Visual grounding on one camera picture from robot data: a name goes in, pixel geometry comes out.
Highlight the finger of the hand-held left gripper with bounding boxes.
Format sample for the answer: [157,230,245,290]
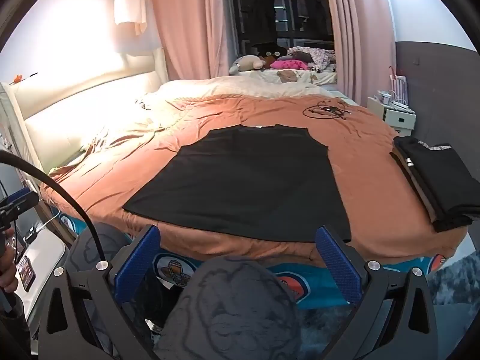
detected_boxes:
[0,188,40,215]

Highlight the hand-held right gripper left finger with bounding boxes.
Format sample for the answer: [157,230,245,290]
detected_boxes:
[39,225,162,360]

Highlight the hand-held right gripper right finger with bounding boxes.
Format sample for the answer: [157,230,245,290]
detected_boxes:
[315,226,445,360]

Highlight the black sleeveless top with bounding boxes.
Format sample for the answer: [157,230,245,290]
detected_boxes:
[122,123,352,243]

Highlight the person's left hand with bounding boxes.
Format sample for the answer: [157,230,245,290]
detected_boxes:
[0,257,20,294]

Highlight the white side table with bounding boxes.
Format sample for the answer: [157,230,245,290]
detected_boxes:
[15,225,67,331]

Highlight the teal printed bed sheet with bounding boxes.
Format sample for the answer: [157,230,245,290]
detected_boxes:
[56,210,463,308]

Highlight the smartphone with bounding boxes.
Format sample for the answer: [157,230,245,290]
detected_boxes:
[16,255,37,292]

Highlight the orange blanket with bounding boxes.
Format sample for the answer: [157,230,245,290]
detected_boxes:
[39,94,469,268]

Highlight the person's grey printed pants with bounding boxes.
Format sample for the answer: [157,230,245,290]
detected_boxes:
[65,222,302,360]

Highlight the folded brown garment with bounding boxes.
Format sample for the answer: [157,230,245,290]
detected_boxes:
[390,149,440,223]

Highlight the grey fluffy rug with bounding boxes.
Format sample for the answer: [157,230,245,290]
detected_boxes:
[427,247,480,308]

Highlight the folded black garment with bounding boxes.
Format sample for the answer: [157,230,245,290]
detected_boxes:
[397,136,474,233]

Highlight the white nightstand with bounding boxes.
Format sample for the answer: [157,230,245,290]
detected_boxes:
[367,95,417,137]

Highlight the cartoon printed bedding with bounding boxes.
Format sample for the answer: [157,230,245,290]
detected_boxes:
[249,68,338,86]

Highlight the pink plush cloth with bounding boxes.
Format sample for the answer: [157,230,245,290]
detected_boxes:
[271,59,311,71]

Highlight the floral blanket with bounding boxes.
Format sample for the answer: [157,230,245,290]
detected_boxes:
[287,46,337,72]

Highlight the hanging white dress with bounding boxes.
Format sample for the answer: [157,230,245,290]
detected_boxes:
[112,0,163,55]

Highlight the brown plush toy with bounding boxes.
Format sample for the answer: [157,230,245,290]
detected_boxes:
[259,47,288,69]

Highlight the beige plush toy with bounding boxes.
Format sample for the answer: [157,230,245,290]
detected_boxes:
[229,55,269,75]

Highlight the wide pink curtain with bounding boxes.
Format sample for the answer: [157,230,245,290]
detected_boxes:
[140,0,230,83]

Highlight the narrow pink curtain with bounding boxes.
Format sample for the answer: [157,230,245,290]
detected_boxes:
[320,0,397,107]

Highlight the dark window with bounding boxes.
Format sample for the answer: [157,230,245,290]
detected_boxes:
[227,0,334,51]

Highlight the hanging dark coat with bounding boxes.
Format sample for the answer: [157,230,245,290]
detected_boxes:
[240,0,279,47]

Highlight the black cable bundle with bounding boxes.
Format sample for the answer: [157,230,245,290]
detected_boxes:
[303,99,352,121]

